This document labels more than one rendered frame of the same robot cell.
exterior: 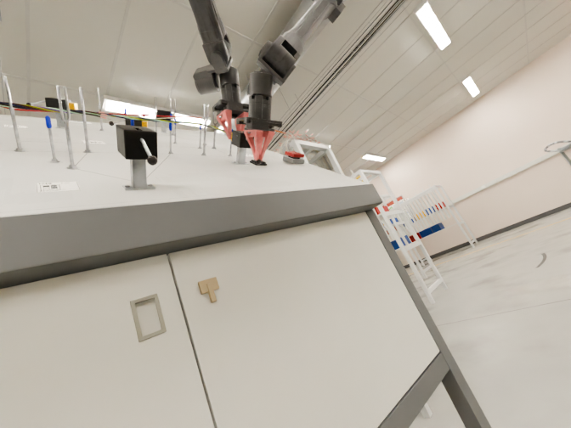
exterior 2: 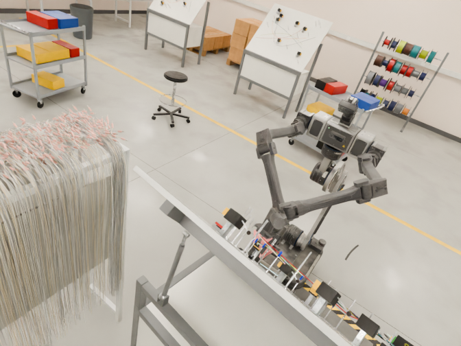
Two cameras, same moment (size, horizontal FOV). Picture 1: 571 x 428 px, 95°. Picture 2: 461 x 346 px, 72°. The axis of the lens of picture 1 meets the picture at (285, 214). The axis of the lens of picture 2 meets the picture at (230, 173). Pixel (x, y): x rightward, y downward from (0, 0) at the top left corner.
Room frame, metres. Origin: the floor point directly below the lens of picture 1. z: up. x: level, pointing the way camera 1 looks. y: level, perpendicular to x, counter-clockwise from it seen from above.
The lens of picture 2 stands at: (1.18, 1.05, 2.26)
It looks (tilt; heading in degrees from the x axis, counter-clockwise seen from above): 34 degrees down; 255
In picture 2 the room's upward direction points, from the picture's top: 15 degrees clockwise
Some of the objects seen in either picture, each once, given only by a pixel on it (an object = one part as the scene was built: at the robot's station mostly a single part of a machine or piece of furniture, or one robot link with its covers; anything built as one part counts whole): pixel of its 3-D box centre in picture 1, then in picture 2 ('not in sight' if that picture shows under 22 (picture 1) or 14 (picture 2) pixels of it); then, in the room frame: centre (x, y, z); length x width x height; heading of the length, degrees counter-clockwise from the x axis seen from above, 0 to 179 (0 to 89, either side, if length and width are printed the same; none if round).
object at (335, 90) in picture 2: not in sight; (333, 124); (-1.25, -2.93, 0.54); 0.99 x 0.50 x 1.08; 132
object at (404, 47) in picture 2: not in sight; (393, 82); (-3.35, -4.96, 0.81); 1.29 x 0.55 x 1.62; 138
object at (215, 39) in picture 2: not in sight; (206, 40); (0.36, -7.71, 0.22); 1.20 x 0.80 x 0.44; 51
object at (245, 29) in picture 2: not in sight; (260, 49); (-0.84, -6.65, 0.52); 1.20 x 0.81 x 1.04; 140
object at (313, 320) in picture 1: (333, 313); not in sight; (0.57, -0.01, 0.60); 0.55 x 0.03 x 0.39; 132
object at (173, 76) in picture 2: not in sight; (175, 97); (1.06, -3.41, 0.34); 0.58 x 0.55 x 0.69; 79
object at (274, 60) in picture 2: not in sight; (279, 60); (-0.75, -4.73, 0.83); 1.18 x 0.72 x 1.65; 137
